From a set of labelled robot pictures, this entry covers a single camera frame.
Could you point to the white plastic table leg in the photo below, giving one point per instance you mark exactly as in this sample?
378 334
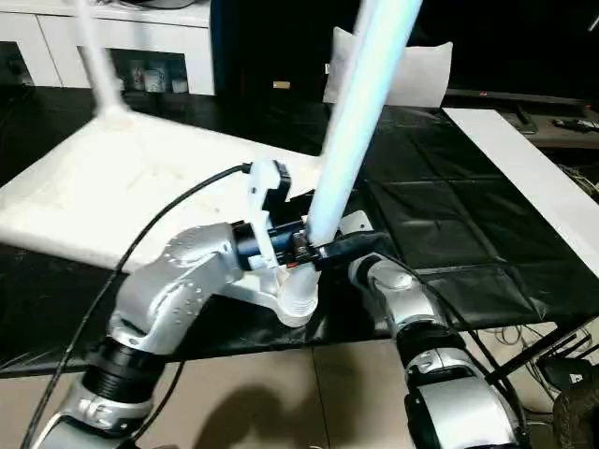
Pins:
100 61
355 117

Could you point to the white plastic table top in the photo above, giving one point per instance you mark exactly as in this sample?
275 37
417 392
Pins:
93 187

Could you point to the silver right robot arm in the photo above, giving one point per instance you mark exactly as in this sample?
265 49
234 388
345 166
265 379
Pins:
412 299

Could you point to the black box with gold label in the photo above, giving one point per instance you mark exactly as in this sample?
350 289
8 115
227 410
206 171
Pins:
262 47

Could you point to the white pillow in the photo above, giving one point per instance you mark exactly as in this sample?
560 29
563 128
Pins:
421 75

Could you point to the white flat board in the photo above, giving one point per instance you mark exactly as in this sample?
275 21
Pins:
515 154

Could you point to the black metal table leg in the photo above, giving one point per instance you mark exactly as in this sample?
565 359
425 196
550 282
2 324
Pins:
538 348

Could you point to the dark low bench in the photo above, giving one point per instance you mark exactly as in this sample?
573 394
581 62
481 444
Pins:
538 99

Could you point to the white glass-door cabinet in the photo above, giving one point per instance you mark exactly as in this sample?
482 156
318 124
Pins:
140 28

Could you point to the black floor device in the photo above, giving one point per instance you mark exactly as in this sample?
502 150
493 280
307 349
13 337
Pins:
566 372

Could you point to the grey round pot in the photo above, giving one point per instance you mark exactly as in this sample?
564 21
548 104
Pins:
159 2

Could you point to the dark rubber wheel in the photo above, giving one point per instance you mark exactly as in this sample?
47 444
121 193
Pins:
578 416

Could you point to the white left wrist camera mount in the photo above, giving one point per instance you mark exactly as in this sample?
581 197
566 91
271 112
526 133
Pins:
259 187

